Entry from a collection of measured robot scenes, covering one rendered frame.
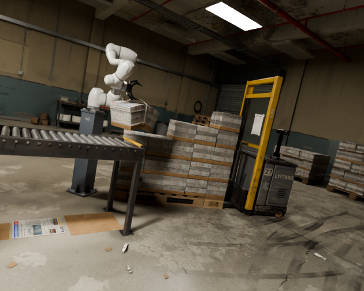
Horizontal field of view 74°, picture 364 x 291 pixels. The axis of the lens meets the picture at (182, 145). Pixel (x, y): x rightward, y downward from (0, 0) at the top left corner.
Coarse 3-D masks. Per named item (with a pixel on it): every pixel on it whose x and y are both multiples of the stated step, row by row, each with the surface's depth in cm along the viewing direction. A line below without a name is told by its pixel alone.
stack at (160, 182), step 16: (144, 144) 289; (160, 144) 295; (176, 144) 300; (192, 144) 305; (144, 160) 292; (160, 160) 297; (176, 160) 302; (128, 176) 292; (144, 176) 296; (160, 176) 301; (208, 176) 317; (128, 192) 294; (144, 192) 299; (192, 192) 316
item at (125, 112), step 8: (112, 104) 230; (120, 104) 226; (128, 104) 227; (136, 104) 229; (112, 112) 235; (120, 112) 228; (128, 112) 220; (136, 112) 226; (112, 120) 237; (120, 120) 231; (128, 120) 224; (136, 120) 228
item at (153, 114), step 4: (152, 108) 241; (148, 112) 239; (152, 112) 243; (156, 112) 248; (148, 116) 240; (152, 116) 244; (156, 116) 249; (148, 120) 242; (152, 120) 246; (156, 120) 251; (148, 124) 243; (152, 124) 248; (140, 128) 247; (144, 128) 241
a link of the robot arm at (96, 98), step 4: (92, 88) 279; (96, 88) 278; (100, 88) 281; (92, 92) 276; (96, 92) 276; (100, 92) 278; (88, 96) 279; (92, 96) 276; (96, 96) 276; (100, 96) 278; (104, 96) 281; (88, 100) 278; (92, 100) 276; (96, 100) 277; (100, 100) 279; (104, 100) 281; (88, 104) 278; (92, 104) 277; (96, 104) 278; (100, 104) 280; (104, 104) 283
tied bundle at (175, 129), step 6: (168, 126) 329; (174, 126) 296; (180, 126) 297; (186, 126) 299; (192, 126) 301; (168, 132) 326; (174, 132) 296; (180, 132) 298; (186, 132) 300; (192, 132) 303; (186, 138) 302; (192, 138) 303
